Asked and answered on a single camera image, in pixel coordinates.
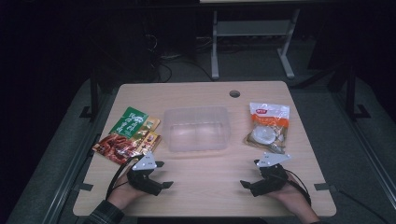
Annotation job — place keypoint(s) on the white metal table frame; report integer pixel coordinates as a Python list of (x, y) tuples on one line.
[(252, 28)]

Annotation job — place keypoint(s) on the person's left hand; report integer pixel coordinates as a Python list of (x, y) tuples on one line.
[(123, 194)]

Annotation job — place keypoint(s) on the black metal stand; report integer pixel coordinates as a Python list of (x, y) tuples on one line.
[(94, 93), (351, 93)]

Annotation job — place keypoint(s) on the green and red seasoning packet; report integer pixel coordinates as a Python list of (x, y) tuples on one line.
[(126, 124)]

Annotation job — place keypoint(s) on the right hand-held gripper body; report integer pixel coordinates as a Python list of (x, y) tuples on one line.
[(271, 182)]

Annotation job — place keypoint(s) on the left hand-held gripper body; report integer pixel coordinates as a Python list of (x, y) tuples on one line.
[(144, 179)]

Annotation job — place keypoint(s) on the grey metal rail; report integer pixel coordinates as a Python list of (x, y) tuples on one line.
[(367, 152), (73, 168)]

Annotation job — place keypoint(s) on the grey tape strip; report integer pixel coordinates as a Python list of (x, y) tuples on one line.
[(83, 187), (323, 187)]

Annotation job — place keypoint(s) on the orange and white snack bag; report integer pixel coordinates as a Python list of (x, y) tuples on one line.
[(269, 127)]

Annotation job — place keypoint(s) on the person's right hand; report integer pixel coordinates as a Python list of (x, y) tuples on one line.
[(292, 197)]

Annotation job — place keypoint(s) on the small yellow box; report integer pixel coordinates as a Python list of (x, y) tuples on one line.
[(149, 142)]

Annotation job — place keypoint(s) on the clear plastic container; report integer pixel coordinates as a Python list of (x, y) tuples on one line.
[(196, 129)]

